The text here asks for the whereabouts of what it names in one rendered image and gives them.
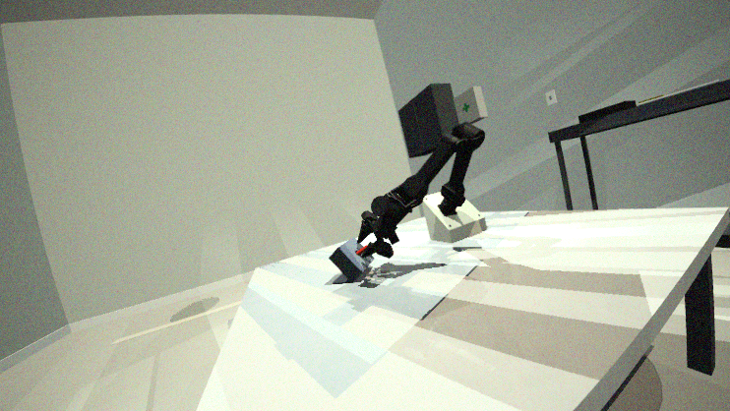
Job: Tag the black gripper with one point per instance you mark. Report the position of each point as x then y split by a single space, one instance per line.
381 227

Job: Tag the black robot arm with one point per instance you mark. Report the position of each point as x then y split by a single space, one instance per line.
399 202

